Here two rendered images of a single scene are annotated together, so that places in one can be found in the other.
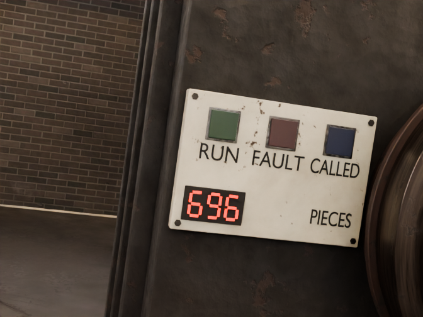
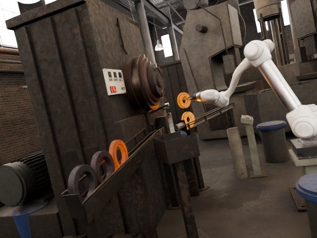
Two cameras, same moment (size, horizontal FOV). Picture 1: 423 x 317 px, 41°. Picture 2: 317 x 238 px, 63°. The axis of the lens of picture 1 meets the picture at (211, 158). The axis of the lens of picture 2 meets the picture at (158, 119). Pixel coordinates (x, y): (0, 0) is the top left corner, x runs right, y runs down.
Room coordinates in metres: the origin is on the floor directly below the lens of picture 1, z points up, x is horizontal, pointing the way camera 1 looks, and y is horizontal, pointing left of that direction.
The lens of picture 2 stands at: (-0.43, 1.42, 0.97)
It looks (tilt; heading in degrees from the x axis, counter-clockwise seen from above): 4 degrees down; 300
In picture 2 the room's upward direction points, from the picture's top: 12 degrees counter-clockwise
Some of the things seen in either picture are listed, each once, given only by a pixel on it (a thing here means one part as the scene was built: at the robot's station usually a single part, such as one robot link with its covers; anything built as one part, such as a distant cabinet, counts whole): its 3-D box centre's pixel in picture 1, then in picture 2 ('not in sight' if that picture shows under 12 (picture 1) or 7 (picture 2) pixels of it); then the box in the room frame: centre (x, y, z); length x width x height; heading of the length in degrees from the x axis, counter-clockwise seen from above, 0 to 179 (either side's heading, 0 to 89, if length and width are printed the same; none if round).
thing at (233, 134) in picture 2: not in sight; (237, 153); (0.27, -1.18, 0.26); 0.12 x 0.12 x 0.52
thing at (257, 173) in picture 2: not in sight; (252, 145); (0.13, -1.25, 0.31); 0.24 x 0.16 x 0.62; 102
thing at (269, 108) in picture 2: not in sight; (283, 109); (-0.06, -3.10, 0.39); 1.03 x 0.83 x 0.77; 27
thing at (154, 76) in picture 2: not in sight; (157, 80); (0.61, -0.46, 1.11); 0.28 x 0.06 x 0.28; 102
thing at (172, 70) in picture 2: not in sight; (186, 96); (2.14, -4.52, 0.88); 1.71 x 0.92 x 1.76; 102
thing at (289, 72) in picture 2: not in sight; (298, 89); (-0.27, -4.83, 0.55); 1.10 x 0.53 x 1.10; 122
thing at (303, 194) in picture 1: (274, 170); (115, 81); (0.75, -0.09, 1.15); 0.26 x 0.02 x 0.18; 102
